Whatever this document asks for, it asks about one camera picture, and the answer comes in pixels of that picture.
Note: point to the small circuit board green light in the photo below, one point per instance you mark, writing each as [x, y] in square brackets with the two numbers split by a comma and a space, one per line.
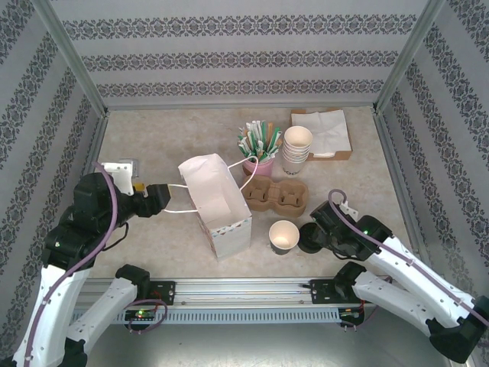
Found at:
[139, 315]

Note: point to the patterned paper gift bag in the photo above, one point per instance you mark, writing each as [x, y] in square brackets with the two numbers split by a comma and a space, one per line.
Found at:
[214, 191]

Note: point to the aluminium frame post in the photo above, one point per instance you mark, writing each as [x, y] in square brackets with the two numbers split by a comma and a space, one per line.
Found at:
[409, 53]
[68, 53]

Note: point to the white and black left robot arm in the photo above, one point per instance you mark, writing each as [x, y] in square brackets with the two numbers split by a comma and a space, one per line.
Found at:
[49, 306]

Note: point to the brown pulp cup carrier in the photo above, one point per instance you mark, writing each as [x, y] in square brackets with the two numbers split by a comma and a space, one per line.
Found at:
[275, 199]

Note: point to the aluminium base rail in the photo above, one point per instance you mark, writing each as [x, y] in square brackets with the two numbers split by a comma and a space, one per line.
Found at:
[244, 292]

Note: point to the white paper napkins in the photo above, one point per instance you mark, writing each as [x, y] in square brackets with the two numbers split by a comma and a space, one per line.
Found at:
[328, 130]

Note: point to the dark grey paper cup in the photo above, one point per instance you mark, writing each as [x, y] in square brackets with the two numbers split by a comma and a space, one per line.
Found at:
[283, 235]

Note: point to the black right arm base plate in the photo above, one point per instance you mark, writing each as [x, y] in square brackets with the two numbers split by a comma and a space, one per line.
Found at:
[321, 292]

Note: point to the pink holder cup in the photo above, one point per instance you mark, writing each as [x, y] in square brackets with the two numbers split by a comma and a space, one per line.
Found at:
[263, 168]

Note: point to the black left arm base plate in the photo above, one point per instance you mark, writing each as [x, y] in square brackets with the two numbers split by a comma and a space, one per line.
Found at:
[164, 292]

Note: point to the white green wrapped straw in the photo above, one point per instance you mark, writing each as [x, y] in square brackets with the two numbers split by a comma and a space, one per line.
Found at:
[252, 134]
[261, 128]
[244, 147]

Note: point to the white paper cup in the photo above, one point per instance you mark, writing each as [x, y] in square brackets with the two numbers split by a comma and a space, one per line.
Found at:
[295, 154]
[298, 137]
[292, 170]
[294, 158]
[293, 161]
[296, 151]

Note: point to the brown cardboard napkin tray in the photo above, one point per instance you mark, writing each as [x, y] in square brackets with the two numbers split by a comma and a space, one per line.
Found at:
[344, 156]

